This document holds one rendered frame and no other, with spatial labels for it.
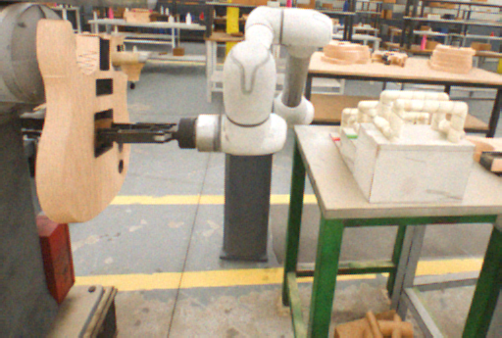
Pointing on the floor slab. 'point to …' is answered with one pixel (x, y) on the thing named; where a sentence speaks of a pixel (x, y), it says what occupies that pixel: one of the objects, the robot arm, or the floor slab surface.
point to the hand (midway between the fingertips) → (106, 131)
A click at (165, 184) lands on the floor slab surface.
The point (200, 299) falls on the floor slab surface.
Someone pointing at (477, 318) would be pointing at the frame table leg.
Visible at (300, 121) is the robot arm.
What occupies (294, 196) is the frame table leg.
